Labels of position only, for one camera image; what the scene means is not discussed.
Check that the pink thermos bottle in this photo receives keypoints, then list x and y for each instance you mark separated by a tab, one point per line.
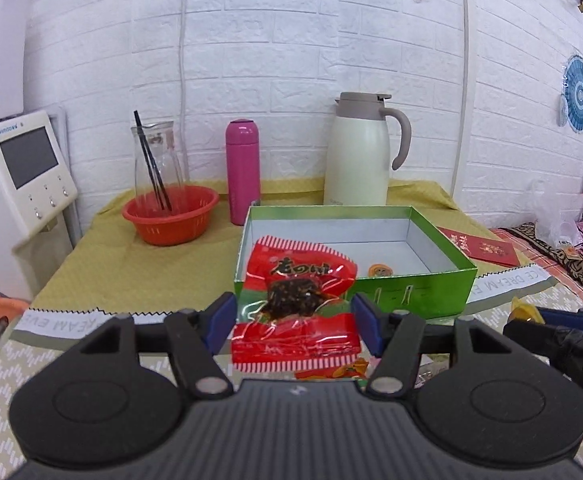
243	170

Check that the green cardboard box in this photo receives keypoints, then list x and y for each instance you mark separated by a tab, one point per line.
421	290

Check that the white wall pipe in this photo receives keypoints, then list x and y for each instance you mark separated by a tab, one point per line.
464	60

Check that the red striped snack packet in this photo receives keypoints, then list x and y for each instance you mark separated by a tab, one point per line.
296	260

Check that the orange plaid cloth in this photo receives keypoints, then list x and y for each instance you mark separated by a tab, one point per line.
534	260

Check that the small orange snack packet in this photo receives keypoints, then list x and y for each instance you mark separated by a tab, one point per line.
380	271

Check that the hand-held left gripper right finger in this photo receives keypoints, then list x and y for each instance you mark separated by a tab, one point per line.
369	325

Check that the black chopstick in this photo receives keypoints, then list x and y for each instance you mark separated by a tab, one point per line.
159	180
146	160

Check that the flat orange snack packet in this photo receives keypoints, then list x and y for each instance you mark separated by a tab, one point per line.
334	372

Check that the red envelope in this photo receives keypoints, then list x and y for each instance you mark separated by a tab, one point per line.
481	247

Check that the glass carafe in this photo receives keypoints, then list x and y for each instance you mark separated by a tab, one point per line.
171	160

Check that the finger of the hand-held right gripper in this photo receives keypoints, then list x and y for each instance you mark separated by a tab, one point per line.
536	335
561	316

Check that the white appliance with screen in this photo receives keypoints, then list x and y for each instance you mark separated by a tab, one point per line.
1	210

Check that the small yellow snack packet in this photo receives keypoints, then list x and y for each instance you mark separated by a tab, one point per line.
524	312

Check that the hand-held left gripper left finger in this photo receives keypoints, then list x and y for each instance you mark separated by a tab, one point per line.
221	321

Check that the yellow tablecloth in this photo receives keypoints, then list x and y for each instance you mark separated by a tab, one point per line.
121	270

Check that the clear plastic bag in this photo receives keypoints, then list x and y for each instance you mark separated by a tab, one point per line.
551	215

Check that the cream thermal carafe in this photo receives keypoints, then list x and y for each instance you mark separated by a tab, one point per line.
356	160

